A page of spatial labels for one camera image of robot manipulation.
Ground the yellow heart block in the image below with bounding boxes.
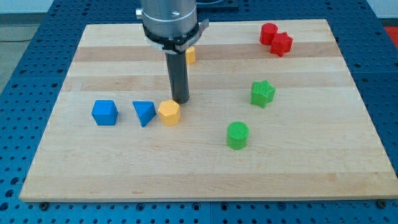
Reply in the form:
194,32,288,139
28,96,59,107
185,46,196,64

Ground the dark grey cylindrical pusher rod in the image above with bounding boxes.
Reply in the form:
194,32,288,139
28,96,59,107
165,52,190,104

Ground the blue triangle block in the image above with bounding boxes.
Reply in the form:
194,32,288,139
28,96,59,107
132,101,156,127

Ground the green cylinder block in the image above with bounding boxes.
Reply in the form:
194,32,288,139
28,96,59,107
226,121,249,150

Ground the red cylinder block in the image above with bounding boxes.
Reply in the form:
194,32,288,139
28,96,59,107
259,23,279,45

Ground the green star block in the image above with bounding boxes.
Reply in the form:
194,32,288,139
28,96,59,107
250,80,275,108

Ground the yellow hexagon block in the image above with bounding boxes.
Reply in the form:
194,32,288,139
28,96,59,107
158,100,181,126

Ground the light wooden board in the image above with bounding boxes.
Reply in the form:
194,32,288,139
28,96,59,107
19,19,397,202

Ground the black flange mount ring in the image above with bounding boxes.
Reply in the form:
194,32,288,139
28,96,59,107
142,19,209,54

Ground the red star block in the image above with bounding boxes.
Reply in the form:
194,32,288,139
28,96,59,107
270,32,293,57

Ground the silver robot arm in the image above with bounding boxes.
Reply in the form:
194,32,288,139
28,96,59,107
136,0,209,104

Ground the blue cube block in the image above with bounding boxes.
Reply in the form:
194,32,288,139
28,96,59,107
91,100,118,126

